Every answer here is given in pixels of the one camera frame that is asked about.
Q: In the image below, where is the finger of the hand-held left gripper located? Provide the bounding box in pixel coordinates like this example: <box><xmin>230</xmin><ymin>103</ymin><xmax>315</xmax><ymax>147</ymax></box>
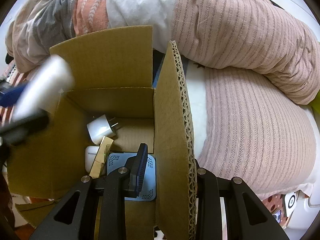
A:
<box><xmin>0</xmin><ymin>113</ymin><xmax>50</xmax><ymax>146</ymax></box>
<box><xmin>0</xmin><ymin>83</ymin><xmax>28</xmax><ymax>108</ymax></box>

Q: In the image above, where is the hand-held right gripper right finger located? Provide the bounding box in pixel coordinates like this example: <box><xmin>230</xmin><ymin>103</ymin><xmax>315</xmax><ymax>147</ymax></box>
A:
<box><xmin>194</xmin><ymin>159</ymin><xmax>290</xmax><ymax>240</ymax></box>

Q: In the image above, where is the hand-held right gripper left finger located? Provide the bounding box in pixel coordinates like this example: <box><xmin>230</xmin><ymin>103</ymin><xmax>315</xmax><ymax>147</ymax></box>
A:
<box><xmin>29</xmin><ymin>143</ymin><xmax>149</xmax><ymax>240</ymax></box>

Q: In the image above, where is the light blue square device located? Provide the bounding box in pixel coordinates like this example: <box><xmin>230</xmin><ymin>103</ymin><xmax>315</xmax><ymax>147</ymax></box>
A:
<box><xmin>107</xmin><ymin>152</ymin><xmax>158</xmax><ymax>202</ymax></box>

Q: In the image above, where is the slim gold box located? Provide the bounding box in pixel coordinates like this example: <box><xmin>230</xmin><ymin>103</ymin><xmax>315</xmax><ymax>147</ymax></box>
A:
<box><xmin>89</xmin><ymin>135</ymin><xmax>114</xmax><ymax>179</ymax></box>

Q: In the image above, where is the white earbuds case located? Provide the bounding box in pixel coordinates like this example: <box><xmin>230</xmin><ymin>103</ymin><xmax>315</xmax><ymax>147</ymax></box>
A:
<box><xmin>84</xmin><ymin>145</ymin><xmax>101</xmax><ymax>174</ymax></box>

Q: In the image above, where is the white charger plug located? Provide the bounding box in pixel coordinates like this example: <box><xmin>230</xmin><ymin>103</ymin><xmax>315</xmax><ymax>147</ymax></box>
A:
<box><xmin>86</xmin><ymin>114</ymin><xmax>119</xmax><ymax>143</ymax></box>

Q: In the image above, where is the brown cardboard box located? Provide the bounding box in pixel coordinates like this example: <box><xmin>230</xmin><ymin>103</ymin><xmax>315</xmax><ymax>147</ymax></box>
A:
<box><xmin>7</xmin><ymin>25</ymin><xmax>198</xmax><ymax>240</ymax></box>

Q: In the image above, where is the pink ribbed pillow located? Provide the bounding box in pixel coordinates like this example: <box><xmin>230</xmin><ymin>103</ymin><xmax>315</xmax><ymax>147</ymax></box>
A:
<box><xmin>186</xmin><ymin>62</ymin><xmax>317</xmax><ymax>201</ymax></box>

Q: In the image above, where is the smartphone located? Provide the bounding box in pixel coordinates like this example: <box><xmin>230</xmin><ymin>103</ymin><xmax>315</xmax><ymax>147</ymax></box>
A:
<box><xmin>272</xmin><ymin>207</ymin><xmax>285</xmax><ymax>229</ymax></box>

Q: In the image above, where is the white round-marked device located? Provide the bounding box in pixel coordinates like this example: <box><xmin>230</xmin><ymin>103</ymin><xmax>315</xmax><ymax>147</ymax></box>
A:
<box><xmin>281</xmin><ymin>189</ymin><xmax>320</xmax><ymax>230</ymax></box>

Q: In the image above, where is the green pillow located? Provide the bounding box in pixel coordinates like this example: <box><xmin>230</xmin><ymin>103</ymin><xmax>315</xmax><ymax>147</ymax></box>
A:
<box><xmin>309</xmin><ymin>99</ymin><xmax>320</xmax><ymax>113</ymax></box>

